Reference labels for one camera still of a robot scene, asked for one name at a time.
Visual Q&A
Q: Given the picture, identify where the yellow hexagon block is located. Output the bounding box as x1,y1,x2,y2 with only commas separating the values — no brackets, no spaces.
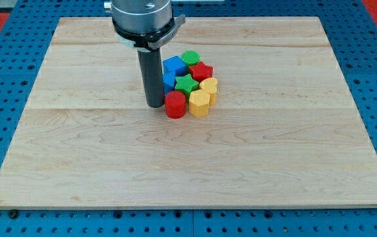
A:
189,90,210,118

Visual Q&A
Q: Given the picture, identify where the light wooden board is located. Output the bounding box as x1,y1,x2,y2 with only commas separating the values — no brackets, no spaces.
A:
0,16,377,210

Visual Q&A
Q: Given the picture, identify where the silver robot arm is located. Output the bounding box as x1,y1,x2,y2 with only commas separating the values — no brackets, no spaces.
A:
103,0,186,53

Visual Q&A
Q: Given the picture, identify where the yellow heart block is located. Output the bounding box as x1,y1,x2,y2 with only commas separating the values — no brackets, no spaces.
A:
199,77,218,105

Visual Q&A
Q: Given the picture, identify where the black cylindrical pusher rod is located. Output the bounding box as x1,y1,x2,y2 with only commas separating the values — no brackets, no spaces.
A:
138,49,165,108

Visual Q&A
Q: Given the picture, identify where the red star block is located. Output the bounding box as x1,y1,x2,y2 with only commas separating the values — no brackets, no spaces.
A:
188,61,214,82

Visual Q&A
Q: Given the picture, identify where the red cylinder block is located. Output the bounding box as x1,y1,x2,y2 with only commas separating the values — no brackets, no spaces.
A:
164,91,186,119

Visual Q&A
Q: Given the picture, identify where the green circle block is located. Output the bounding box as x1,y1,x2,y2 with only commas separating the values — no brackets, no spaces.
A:
181,51,200,67

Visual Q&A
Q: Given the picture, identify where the blue block behind rod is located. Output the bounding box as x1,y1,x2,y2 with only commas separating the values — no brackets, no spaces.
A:
163,71,176,94

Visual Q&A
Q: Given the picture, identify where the blue cube block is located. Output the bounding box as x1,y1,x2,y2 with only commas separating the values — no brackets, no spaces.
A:
163,56,187,76

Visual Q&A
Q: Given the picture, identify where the green star block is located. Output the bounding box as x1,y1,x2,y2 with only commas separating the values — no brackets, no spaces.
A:
175,74,199,101

